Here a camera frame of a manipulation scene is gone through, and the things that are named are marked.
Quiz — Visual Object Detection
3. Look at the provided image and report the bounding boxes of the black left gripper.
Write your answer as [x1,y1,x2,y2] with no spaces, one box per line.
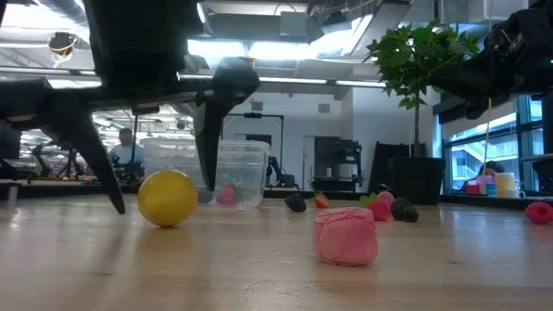
[0,0,262,215]

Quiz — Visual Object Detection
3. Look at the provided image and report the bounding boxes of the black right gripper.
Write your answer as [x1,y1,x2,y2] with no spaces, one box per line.
[431,0,553,103]

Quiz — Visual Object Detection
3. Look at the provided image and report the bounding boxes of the yellow toy lemon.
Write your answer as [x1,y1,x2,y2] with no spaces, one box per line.
[137,168,199,228]

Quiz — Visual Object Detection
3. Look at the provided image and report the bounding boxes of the clear plastic tupperware container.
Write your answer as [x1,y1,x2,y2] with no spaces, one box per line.
[140,136,272,212]

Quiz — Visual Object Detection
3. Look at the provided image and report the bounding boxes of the black toy blackberry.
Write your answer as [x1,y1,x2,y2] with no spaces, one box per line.
[390,197,414,221]
[284,193,308,213]

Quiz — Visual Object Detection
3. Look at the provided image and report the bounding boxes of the background robot station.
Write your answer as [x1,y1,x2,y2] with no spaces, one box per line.
[25,114,146,185]
[224,111,300,191]

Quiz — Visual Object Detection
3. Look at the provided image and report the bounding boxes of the person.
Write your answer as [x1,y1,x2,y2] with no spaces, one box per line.
[460,159,505,194]
[107,127,146,182]

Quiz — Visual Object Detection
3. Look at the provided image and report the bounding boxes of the green leafy plant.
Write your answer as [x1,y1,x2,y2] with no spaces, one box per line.
[365,17,481,159]

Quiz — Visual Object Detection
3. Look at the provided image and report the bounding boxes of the pink cup stack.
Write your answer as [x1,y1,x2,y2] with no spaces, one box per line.
[475,174,494,195]

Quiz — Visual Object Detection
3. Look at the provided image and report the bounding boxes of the cream cup stack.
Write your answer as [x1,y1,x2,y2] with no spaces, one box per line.
[494,172,518,199]

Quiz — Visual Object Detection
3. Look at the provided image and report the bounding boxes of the ceiling strip light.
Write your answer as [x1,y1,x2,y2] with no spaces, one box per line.
[334,79,388,89]
[258,76,329,86]

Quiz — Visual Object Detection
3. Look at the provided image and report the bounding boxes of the black plant pot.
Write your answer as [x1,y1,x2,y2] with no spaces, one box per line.
[387,156,447,206]

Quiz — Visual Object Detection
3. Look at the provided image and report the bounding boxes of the round ceiling fixture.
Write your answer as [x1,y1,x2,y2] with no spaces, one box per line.
[47,30,80,69]

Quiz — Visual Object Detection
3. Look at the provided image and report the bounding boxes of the red toy raspberry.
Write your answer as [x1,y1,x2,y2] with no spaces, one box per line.
[524,200,553,225]

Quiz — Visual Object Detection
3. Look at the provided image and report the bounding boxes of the black equipment cabinet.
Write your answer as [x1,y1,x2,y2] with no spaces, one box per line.
[313,136,365,194]

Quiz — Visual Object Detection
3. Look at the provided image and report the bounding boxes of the black aluminium table frame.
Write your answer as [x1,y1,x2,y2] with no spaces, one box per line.
[0,180,553,213]

